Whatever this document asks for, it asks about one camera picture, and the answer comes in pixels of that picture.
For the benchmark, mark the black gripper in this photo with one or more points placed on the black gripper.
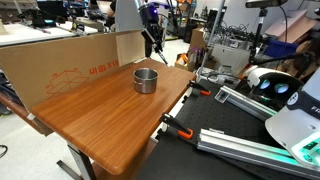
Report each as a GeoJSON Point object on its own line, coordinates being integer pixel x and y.
{"type": "Point", "coordinates": [149, 16]}

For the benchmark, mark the black and white marker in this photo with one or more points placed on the black and white marker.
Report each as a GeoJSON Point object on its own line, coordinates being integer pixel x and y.
{"type": "Point", "coordinates": [162, 57]}

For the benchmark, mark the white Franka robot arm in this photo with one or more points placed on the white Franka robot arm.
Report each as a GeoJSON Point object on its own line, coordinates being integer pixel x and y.
{"type": "Point", "coordinates": [295, 126]}

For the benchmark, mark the stainless steel cup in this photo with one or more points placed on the stainless steel cup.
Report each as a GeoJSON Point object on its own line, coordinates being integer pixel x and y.
{"type": "Point", "coordinates": [145, 81]}

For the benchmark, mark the small brown cardboard box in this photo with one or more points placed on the small brown cardboard box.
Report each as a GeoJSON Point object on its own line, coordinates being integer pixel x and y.
{"type": "Point", "coordinates": [197, 38]}

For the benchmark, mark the silver metal pole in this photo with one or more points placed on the silver metal pole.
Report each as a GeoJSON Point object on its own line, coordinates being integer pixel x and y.
{"type": "Point", "coordinates": [213, 31]}

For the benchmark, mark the orange and black clamp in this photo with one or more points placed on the orange and black clamp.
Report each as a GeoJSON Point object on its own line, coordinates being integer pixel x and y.
{"type": "Point", "coordinates": [176, 126]}
{"type": "Point", "coordinates": [200, 88]}

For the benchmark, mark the grey equipment box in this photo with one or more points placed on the grey equipment box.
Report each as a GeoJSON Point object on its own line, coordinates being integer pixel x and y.
{"type": "Point", "coordinates": [230, 58]}

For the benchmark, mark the black perforated breadboard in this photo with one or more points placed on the black perforated breadboard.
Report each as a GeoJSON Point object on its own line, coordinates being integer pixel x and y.
{"type": "Point", "coordinates": [216, 116]}

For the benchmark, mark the blue plastic bin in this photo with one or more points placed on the blue plastic bin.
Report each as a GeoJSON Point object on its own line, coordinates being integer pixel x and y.
{"type": "Point", "coordinates": [280, 48]}

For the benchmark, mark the white VR headset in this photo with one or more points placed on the white VR headset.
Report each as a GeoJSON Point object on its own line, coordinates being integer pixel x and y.
{"type": "Point", "coordinates": [273, 85]}

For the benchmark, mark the white workbench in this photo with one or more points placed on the white workbench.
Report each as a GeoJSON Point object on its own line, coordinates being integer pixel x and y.
{"type": "Point", "coordinates": [26, 33]}

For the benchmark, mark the grey table base with casters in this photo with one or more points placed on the grey table base with casters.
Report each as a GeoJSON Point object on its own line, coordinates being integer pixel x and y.
{"type": "Point", "coordinates": [81, 160]}

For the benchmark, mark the flat brown cardboard sheets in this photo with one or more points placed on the flat brown cardboard sheets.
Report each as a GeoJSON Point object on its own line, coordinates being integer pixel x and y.
{"type": "Point", "coordinates": [290, 23]}

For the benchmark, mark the brown cardboard box wall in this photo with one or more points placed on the brown cardboard box wall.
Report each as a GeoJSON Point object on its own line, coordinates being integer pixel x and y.
{"type": "Point", "coordinates": [60, 66]}

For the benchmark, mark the black camera tripod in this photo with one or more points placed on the black camera tripod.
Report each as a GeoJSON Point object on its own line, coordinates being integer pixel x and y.
{"type": "Point", "coordinates": [256, 40]}

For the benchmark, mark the aluminium extrusion rail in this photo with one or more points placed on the aluminium extrusion rail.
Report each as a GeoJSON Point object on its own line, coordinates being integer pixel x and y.
{"type": "Point", "coordinates": [245, 104]}
{"type": "Point", "coordinates": [246, 150]}

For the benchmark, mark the black camera on stand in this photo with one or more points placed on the black camera on stand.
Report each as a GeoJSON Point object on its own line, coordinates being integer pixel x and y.
{"type": "Point", "coordinates": [265, 3]}

